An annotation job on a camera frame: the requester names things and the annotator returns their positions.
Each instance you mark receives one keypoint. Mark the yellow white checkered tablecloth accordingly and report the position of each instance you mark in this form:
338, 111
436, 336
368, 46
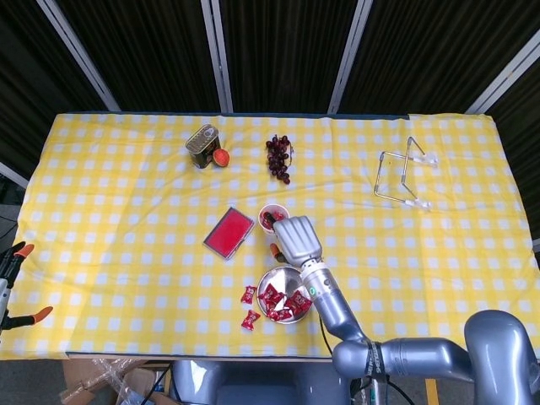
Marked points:
126, 274

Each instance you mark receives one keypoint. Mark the silver metal pole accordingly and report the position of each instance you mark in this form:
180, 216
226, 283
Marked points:
374, 394

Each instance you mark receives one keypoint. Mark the white paper cup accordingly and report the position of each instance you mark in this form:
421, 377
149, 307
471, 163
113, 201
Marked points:
267, 231

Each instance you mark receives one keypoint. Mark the red card case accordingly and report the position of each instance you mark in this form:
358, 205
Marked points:
228, 232

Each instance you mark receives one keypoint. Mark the dark red grape bunch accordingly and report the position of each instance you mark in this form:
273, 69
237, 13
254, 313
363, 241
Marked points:
278, 160

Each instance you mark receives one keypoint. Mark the green luncheon meat can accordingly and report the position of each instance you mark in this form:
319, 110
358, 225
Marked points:
202, 154

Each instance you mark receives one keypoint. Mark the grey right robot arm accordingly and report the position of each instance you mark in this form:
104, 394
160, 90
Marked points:
333, 312

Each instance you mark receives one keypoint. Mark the brown cardboard box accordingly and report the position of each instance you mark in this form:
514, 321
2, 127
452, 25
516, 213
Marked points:
73, 373

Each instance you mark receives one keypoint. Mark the silver metal plate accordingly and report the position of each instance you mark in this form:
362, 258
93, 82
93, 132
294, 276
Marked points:
282, 278

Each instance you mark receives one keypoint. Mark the yellow table leg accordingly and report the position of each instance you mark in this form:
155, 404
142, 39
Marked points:
430, 392

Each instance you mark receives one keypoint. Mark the white frame post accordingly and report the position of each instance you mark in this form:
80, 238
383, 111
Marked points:
79, 55
10, 173
536, 246
218, 55
349, 55
506, 79

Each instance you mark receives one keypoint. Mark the black orange clamp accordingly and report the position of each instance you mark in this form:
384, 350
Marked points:
26, 250
42, 313

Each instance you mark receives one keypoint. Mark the black pleated curtain panel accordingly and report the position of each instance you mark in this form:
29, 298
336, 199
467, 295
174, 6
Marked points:
147, 50
34, 84
287, 50
422, 50

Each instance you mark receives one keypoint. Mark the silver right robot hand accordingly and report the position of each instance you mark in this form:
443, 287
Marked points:
297, 240

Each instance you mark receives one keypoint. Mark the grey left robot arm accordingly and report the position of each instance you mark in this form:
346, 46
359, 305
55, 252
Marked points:
194, 384

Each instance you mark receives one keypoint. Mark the grey robot torso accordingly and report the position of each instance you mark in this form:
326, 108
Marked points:
274, 388

